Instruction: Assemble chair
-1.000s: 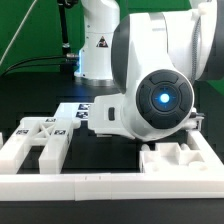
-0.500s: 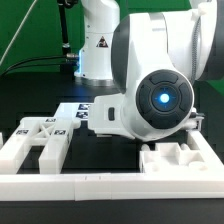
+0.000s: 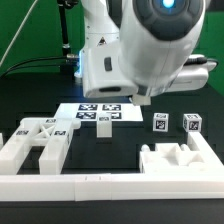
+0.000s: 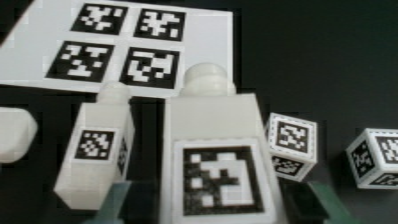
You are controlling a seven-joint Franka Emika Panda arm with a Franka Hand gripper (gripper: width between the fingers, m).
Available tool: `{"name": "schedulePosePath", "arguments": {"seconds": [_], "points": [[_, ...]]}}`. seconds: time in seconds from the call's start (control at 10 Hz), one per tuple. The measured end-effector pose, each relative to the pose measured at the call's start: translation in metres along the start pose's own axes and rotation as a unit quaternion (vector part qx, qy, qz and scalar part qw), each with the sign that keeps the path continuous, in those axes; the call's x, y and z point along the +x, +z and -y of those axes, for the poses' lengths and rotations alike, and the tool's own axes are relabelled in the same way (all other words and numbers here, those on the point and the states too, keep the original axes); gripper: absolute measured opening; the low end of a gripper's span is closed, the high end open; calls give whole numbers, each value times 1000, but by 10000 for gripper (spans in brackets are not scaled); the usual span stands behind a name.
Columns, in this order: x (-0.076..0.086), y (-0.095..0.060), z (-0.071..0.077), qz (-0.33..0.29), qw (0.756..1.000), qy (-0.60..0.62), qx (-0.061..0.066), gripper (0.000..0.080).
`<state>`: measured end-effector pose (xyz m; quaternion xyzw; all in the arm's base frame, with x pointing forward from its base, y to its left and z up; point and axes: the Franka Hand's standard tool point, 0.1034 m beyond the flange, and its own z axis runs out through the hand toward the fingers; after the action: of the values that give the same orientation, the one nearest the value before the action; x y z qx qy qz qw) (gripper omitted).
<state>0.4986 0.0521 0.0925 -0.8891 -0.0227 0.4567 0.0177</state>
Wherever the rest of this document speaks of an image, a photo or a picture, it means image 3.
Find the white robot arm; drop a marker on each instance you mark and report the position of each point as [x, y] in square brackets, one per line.
[173, 24]

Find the white tagged cube nut right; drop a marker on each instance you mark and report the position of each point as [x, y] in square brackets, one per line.
[192, 122]

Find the white U-shaped obstacle fence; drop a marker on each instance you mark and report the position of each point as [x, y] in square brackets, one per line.
[133, 186]

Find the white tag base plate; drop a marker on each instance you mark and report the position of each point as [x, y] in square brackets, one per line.
[89, 111]

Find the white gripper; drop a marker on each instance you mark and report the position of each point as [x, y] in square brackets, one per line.
[109, 71]

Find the white chair back frame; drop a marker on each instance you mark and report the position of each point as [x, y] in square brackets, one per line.
[53, 134]

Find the white tagged cube nut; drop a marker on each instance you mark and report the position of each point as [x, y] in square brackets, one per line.
[161, 122]
[192, 122]

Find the white chair seat part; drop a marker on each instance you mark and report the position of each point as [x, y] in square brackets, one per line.
[170, 157]

